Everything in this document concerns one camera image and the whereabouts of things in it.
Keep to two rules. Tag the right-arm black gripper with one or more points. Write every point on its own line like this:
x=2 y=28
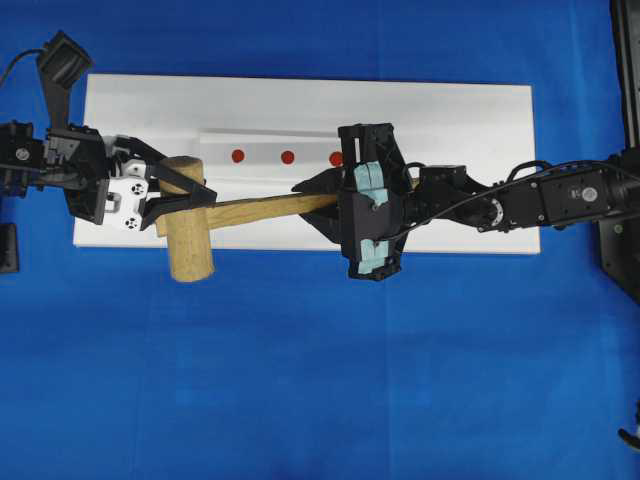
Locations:
x=362 y=143

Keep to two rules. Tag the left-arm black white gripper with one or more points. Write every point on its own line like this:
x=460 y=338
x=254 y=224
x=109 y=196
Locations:
x=81 y=162

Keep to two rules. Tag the wooden mallet hammer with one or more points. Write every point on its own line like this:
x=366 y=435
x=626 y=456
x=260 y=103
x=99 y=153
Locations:
x=188 y=232

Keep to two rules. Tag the black left arm base block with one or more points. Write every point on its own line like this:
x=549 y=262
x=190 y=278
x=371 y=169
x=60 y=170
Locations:
x=9 y=254

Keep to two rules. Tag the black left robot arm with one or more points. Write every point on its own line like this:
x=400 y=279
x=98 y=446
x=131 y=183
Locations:
x=118 y=181

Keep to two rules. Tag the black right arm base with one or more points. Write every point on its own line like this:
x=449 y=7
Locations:
x=619 y=234

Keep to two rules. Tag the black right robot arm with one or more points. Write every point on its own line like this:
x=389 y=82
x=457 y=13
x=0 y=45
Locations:
x=535 y=194

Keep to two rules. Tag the small white raised block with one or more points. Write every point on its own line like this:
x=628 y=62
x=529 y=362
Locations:
x=246 y=163

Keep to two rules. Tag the large white foam board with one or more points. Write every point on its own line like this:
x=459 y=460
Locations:
x=489 y=129

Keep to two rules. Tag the right wrist camera teal-taped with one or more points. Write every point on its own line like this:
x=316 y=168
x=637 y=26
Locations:
x=365 y=219

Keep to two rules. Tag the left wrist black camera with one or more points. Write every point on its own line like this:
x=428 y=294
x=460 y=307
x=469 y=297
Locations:
x=60 y=65

